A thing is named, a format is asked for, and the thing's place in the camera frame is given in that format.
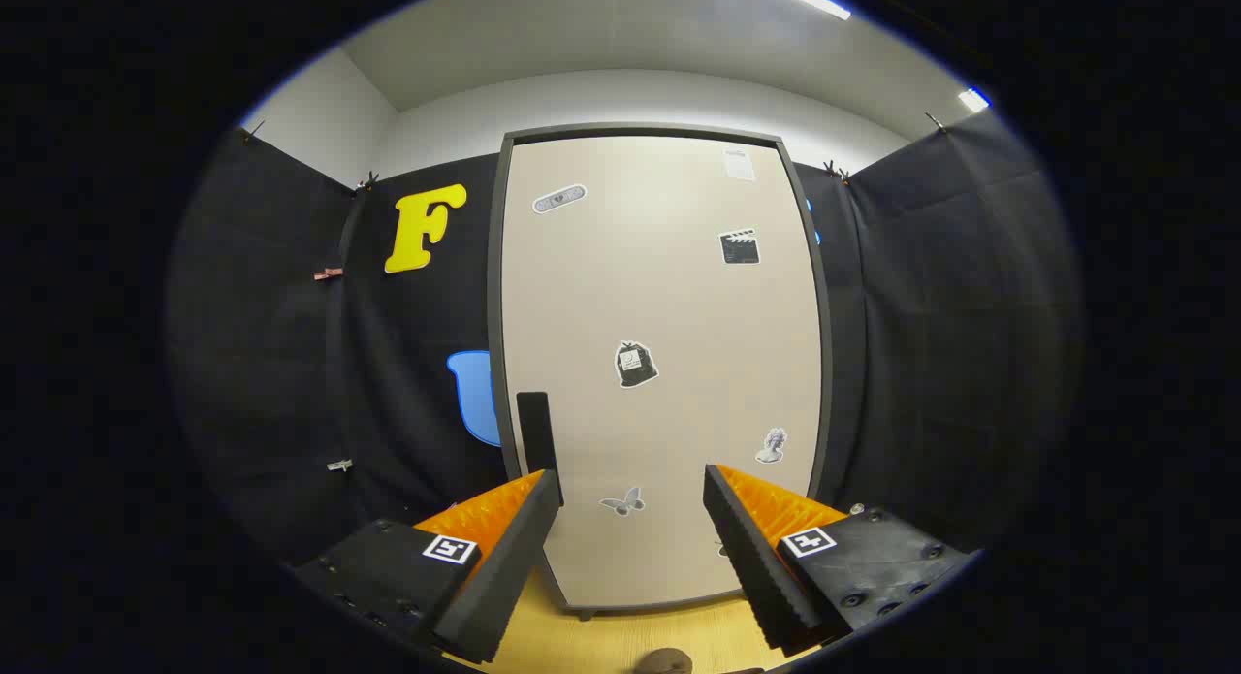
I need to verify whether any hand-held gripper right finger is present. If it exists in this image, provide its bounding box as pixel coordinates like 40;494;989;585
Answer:
702;464;976;654

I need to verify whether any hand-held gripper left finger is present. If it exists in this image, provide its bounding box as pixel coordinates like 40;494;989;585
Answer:
291;468;564;665

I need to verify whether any black door handle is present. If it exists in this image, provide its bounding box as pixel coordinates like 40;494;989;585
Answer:
516;391;563;506

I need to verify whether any grey shoe cabinet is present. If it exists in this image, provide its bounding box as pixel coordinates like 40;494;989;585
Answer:
487;123;836;623

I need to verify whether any black backdrop cloth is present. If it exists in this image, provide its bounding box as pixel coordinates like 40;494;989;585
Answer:
165;110;1083;570

